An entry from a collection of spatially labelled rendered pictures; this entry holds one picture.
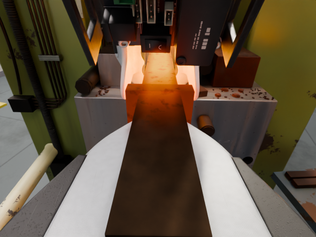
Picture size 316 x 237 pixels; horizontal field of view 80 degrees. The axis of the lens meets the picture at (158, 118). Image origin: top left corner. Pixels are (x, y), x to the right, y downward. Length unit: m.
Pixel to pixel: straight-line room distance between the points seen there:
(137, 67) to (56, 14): 0.41
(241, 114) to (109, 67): 0.28
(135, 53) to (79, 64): 0.42
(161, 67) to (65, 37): 0.41
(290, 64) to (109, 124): 0.50
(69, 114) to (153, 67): 0.50
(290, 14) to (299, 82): 0.19
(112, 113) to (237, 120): 0.24
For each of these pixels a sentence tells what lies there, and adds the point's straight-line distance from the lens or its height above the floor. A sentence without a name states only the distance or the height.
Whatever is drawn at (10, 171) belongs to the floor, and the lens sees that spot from 1.78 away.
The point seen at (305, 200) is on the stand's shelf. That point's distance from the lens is 0.55.
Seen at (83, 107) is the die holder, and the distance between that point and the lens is 0.39.
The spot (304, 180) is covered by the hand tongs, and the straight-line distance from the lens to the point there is 0.58.
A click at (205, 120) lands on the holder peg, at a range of 0.36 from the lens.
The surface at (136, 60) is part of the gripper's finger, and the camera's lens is 0.18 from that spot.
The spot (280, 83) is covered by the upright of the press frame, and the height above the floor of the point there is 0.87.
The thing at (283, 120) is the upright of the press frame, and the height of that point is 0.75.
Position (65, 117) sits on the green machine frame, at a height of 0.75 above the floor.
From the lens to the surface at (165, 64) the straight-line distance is 0.21.
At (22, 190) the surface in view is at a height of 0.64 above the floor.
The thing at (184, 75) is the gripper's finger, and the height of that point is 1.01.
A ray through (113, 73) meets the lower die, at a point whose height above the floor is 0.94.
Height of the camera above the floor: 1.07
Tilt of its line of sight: 32 degrees down
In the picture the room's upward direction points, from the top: 1 degrees clockwise
